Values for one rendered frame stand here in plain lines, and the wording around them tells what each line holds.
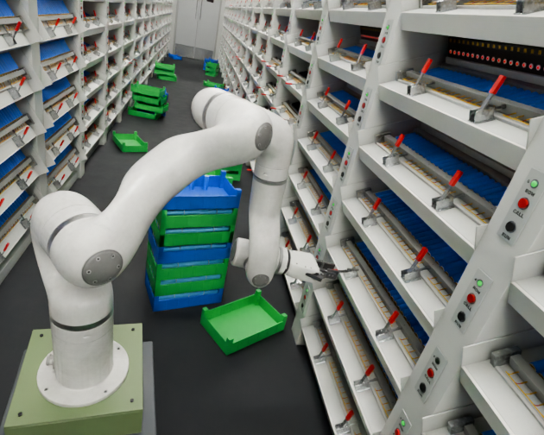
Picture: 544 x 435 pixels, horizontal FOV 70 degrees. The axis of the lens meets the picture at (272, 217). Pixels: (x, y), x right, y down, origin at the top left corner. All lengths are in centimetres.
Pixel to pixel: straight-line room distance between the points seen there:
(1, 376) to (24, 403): 56
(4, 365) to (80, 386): 64
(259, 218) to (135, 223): 39
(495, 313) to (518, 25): 50
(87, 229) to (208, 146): 27
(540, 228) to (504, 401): 29
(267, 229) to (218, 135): 35
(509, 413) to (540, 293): 20
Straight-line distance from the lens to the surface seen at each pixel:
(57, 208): 80
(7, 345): 167
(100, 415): 98
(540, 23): 83
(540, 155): 73
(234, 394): 148
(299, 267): 116
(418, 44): 129
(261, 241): 103
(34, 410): 101
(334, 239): 141
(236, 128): 77
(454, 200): 95
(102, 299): 85
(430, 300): 95
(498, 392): 82
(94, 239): 71
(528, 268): 74
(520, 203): 73
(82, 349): 92
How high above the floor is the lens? 115
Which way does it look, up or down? 26 degrees down
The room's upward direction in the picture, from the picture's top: 13 degrees clockwise
